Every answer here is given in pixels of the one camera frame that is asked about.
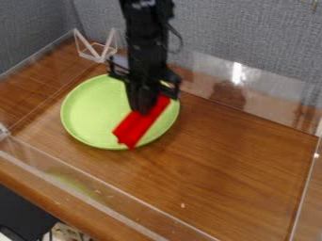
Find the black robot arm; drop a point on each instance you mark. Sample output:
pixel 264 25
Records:
pixel 146 28

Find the clear acrylic corner bracket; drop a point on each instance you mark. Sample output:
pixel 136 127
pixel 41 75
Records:
pixel 96 51

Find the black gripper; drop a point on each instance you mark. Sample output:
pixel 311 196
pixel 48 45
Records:
pixel 161 84

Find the red plastic block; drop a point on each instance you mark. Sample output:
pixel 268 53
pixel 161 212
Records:
pixel 134 125

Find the clear acrylic enclosure wall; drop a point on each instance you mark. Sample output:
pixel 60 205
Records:
pixel 232 175

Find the white power strip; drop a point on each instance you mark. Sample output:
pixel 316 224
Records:
pixel 62 232

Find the green round plate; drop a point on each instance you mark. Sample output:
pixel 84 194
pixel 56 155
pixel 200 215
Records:
pixel 96 106

